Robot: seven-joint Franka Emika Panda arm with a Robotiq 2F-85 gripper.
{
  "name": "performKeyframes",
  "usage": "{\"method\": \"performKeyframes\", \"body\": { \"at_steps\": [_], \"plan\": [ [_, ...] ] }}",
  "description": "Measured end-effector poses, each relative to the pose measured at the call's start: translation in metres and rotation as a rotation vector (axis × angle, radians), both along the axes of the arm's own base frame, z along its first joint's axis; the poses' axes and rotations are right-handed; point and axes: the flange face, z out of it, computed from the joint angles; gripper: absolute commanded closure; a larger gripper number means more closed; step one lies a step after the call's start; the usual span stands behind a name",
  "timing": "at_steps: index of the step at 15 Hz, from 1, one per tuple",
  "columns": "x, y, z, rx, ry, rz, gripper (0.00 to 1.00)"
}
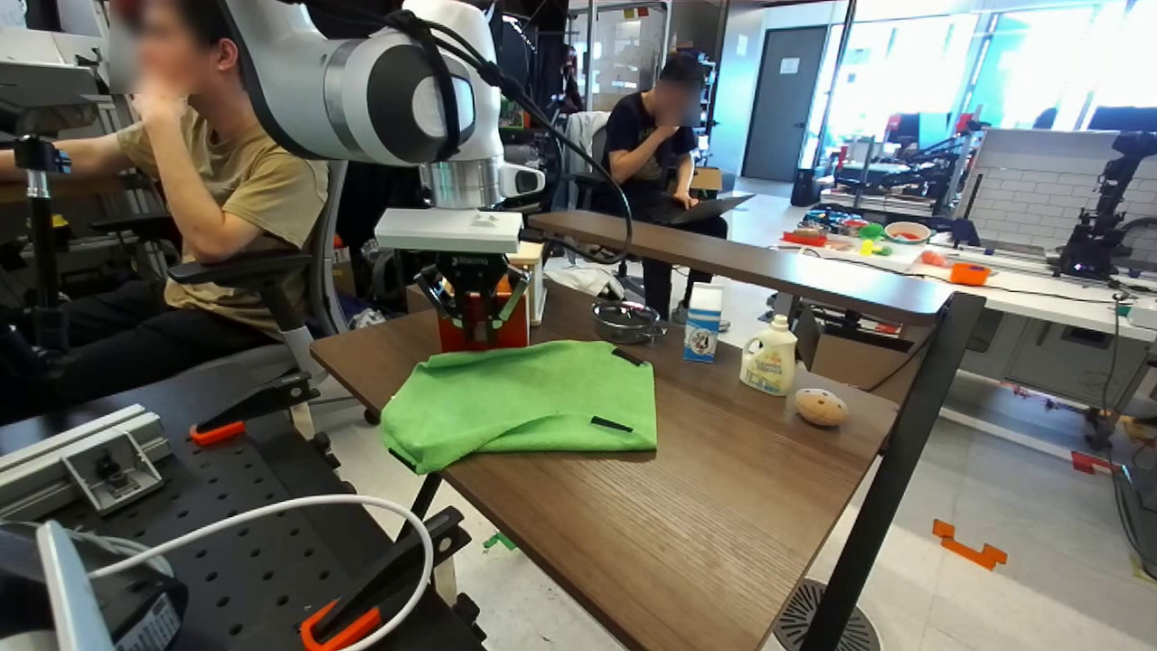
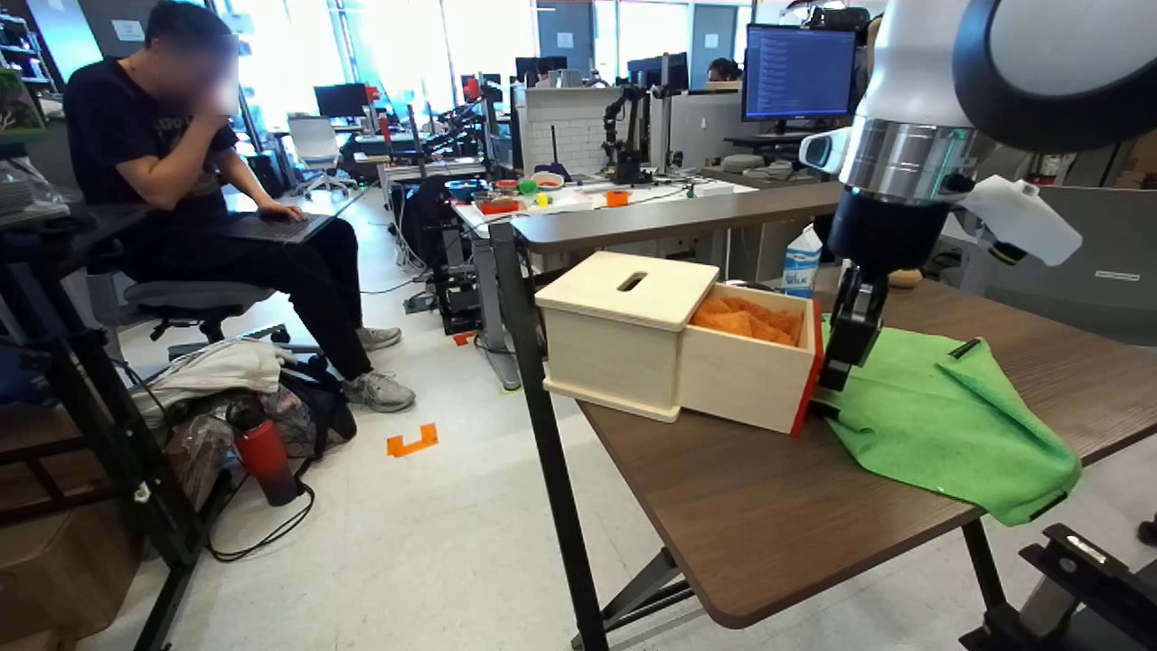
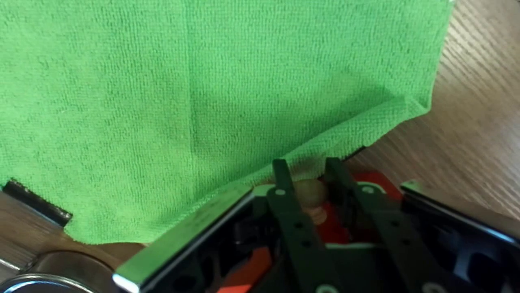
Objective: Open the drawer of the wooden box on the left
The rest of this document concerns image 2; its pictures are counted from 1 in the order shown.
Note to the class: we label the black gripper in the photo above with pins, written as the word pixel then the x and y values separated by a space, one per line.
pixel 891 233

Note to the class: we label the wooden drawer with red front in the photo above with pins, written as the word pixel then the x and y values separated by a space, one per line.
pixel 745 367

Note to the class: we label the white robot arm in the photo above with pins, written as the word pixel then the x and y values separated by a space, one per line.
pixel 926 74

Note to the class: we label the black background robot arm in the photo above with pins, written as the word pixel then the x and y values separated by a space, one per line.
pixel 626 133

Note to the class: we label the light wooden box with slot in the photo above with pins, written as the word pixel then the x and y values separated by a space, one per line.
pixel 618 331

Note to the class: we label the cardboard box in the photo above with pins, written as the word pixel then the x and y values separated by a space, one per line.
pixel 61 585

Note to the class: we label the brown potato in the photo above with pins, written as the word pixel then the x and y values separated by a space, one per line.
pixel 906 280

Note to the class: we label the clear bottle with blue label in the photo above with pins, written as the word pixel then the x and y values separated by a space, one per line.
pixel 802 263

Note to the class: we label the green cloth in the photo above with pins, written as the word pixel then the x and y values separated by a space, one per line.
pixel 951 420

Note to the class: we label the dark desk with black legs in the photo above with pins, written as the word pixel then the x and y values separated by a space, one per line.
pixel 674 220

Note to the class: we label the grey chair backrest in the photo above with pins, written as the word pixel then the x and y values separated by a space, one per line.
pixel 1109 293

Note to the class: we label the large computer monitor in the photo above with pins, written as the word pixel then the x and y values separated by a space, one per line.
pixel 797 74

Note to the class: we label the orange block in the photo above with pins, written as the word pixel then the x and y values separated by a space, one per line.
pixel 618 198

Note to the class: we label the white pegboard panel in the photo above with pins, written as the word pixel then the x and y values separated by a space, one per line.
pixel 565 128

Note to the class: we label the red block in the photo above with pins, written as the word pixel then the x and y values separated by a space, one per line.
pixel 502 203

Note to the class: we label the black backpack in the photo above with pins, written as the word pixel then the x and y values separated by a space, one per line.
pixel 320 399

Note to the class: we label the small dark monitor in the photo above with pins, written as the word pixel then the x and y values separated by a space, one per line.
pixel 342 98

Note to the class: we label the black laptop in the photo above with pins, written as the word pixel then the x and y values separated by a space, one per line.
pixel 283 225

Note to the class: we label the red thermos bottle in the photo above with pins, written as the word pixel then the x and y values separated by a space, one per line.
pixel 264 458

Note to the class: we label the white cloth pile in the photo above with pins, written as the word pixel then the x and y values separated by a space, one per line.
pixel 220 367

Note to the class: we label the black office chair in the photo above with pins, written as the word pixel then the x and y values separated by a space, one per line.
pixel 199 303

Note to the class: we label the person in black shirt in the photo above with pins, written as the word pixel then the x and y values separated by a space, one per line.
pixel 167 167

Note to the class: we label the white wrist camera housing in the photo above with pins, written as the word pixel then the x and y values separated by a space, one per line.
pixel 1019 220

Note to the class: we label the orange floor bracket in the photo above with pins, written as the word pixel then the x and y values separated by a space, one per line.
pixel 413 442

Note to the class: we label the black side desk frame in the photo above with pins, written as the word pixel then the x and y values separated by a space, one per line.
pixel 86 409

